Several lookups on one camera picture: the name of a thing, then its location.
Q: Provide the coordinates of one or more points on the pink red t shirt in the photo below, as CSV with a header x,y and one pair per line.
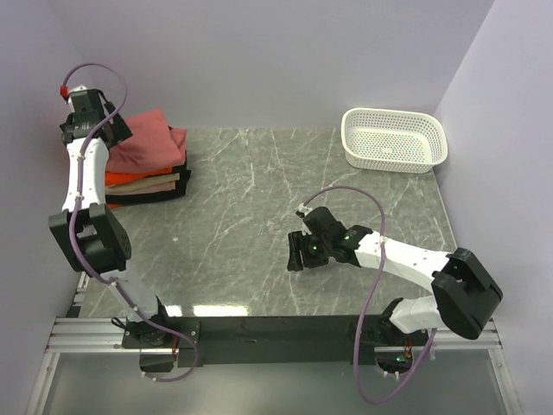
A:
x,y
154,145

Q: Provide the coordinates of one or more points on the white perforated plastic basket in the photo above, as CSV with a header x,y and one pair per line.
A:
x,y
392,141

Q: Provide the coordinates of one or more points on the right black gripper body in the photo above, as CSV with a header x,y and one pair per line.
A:
x,y
315,252

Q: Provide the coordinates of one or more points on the orange folded t shirt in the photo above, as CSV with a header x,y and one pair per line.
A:
x,y
136,180

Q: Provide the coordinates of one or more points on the beige folded t shirt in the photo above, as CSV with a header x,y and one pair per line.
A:
x,y
124,190

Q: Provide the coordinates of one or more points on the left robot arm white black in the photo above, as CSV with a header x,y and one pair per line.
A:
x,y
91,238

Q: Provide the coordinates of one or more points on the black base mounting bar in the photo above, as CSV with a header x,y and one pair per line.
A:
x,y
220,340

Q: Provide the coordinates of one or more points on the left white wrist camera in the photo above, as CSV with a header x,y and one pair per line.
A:
x,y
66,92

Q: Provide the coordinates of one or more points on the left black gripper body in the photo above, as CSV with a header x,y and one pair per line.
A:
x,y
118,130

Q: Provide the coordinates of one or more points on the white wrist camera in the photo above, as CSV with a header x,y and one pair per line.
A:
x,y
66,92
302,211

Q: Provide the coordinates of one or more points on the aluminium rail frame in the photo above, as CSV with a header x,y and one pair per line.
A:
x,y
79,335

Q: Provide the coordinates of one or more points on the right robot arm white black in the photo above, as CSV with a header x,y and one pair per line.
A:
x,y
462,295

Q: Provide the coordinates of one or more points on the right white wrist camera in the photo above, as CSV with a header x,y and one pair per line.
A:
x,y
302,211

